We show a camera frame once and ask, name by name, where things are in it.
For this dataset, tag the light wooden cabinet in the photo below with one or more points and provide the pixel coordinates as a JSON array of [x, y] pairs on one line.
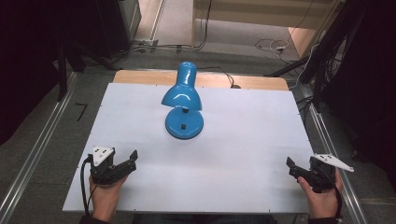
[[249, 12]]

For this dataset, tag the aluminium floor rail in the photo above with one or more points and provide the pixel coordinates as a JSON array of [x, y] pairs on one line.
[[348, 183], [34, 155]]

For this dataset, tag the dark curtain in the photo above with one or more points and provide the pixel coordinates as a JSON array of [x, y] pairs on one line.
[[28, 56], [373, 77]]

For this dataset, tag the person's right hand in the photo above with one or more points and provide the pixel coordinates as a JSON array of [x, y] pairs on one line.
[[322, 203]]

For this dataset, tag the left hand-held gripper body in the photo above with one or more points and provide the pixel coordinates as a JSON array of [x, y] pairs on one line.
[[101, 169]]

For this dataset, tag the blue desk lamp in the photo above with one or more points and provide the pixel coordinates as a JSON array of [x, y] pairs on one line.
[[183, 93]]

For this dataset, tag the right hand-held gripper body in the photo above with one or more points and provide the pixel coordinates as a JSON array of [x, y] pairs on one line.
[[323, 174]]

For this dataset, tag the person's left hand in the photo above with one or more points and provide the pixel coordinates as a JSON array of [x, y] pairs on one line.
[[106, 199]]

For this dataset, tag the black metal stand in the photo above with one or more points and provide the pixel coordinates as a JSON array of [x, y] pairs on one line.
[[323, 56], [62, 71]]

